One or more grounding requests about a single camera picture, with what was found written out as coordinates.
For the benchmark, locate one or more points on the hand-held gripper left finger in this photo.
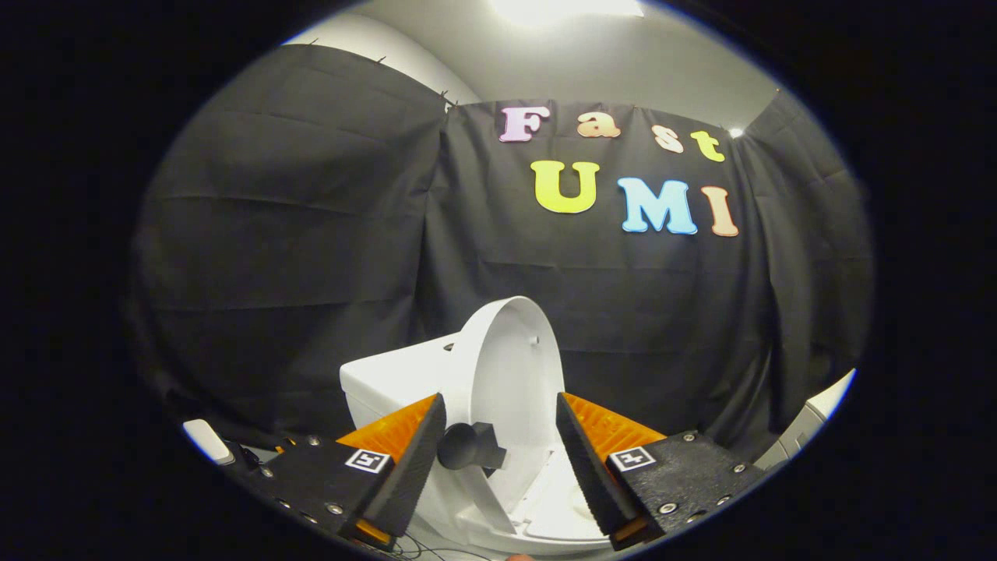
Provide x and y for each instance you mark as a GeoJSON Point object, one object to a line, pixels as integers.
{"type": "Point", "coordinates": [409, 460]}

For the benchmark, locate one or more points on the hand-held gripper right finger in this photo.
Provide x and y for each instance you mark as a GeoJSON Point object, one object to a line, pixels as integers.
{"type": "Point", "coordinates": [588, 460]}

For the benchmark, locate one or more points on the white toilet lid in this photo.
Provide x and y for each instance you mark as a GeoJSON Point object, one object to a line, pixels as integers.
{"type": "Point", "coordinates": [506, 366]}

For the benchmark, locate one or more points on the white ceramic toilet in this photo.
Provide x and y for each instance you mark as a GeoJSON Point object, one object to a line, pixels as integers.
{"type": "Point", "coordinates": [389, 382]}

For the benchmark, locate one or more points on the white rounded object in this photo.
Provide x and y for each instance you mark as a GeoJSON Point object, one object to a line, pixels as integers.
{"type": "Point", "coordinates": [206, 440]}

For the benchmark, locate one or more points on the white drawer cabinet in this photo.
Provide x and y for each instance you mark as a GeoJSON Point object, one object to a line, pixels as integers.
{"type": "Point", "coordinates": [810, 421]}

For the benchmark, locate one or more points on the black backdrop cloth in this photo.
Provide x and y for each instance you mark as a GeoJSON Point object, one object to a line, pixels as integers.
{"type": "Point", "coordinates": [311, 234]}

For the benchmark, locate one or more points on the ceiling light panel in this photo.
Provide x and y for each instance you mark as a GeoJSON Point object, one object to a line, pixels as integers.
{"type": "Point", "coordinates": [565, 8]}

